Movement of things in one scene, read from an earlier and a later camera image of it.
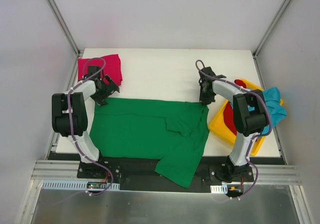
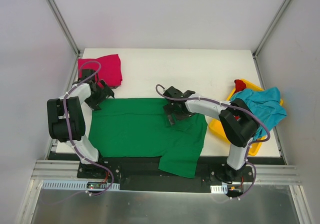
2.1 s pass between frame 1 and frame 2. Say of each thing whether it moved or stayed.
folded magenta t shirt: stayed
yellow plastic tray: stayed
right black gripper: moved
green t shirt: stayed
